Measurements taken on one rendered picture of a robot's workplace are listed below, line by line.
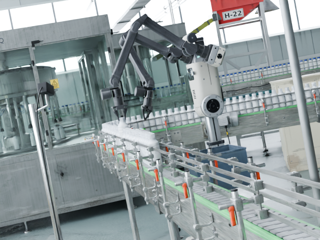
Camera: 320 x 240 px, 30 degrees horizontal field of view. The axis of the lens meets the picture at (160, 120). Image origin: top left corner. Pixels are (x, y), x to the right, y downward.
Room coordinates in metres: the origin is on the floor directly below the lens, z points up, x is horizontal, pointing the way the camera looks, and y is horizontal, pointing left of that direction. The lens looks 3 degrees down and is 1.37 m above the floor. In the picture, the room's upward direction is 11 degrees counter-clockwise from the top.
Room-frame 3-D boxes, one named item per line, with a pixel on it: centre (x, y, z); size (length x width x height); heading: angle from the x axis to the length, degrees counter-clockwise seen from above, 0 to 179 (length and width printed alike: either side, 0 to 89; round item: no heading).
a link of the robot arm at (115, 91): (3.80, 0.24, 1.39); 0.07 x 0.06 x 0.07; 102
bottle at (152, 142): (2.87, 0.06, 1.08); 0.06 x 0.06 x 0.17
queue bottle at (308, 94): (5.36, -1.36, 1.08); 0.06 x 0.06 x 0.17
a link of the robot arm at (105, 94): (3.79, 0.28, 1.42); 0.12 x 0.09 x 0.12; 102
